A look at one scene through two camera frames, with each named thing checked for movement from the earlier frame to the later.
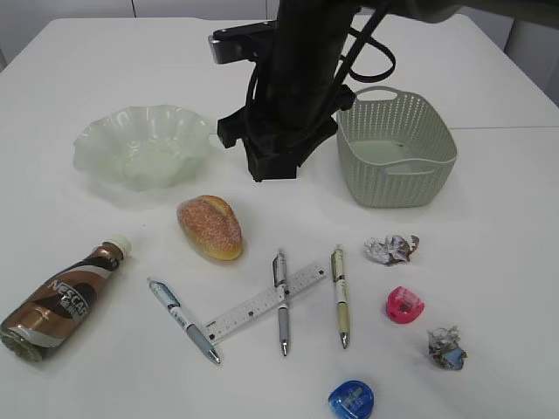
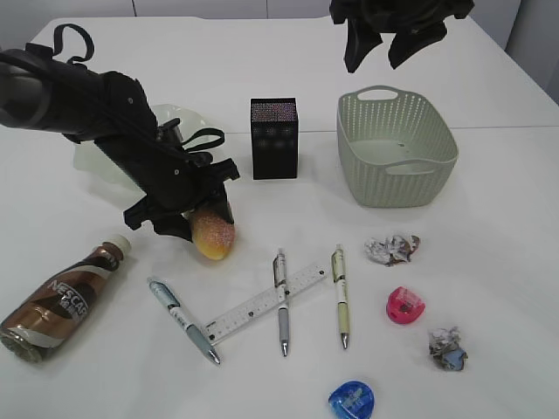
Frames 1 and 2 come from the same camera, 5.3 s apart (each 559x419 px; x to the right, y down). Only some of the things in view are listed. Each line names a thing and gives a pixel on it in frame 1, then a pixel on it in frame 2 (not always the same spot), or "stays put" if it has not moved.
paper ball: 444,346 stays put
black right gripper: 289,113 to 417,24
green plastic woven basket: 396,148 stays put
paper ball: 391,250 stays put
